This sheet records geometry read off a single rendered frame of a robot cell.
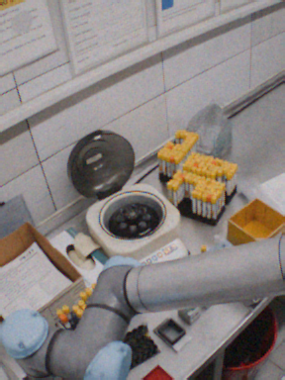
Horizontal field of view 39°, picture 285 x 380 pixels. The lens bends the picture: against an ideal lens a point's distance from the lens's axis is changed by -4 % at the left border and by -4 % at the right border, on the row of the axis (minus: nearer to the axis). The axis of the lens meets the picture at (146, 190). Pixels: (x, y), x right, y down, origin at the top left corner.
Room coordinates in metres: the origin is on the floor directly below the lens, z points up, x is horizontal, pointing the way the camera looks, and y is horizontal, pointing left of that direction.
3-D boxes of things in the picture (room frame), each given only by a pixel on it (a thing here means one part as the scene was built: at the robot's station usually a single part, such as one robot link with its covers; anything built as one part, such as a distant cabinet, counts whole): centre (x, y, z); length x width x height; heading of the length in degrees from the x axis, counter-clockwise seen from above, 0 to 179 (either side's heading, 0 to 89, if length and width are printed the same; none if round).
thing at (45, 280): (0.68, 0.37, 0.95); 0.29 x 0.25 x 0.15; 37
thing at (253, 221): (0.80, -0.31, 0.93); 0.13 x 0.13 x 0.10; 33
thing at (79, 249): (0.78, 0.21, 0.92); 0.24 x 0.12 x 0.10; 37
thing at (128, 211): (0.87, 0.05, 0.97); 0.15 x 0.15 x 0.07
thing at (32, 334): (0.31, 0.21, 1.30); 0.09 x 0.08 x 0.11; 69
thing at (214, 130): (1.30, -0.26, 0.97); 0.26 x 0.17 x 0.19; 143
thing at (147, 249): (0.85, 0.04, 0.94); 0.30 x 0.24 x 0.12; 28
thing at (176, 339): (0.52, -0.02, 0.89); 0.09 x 0.05 x 0.04; 37
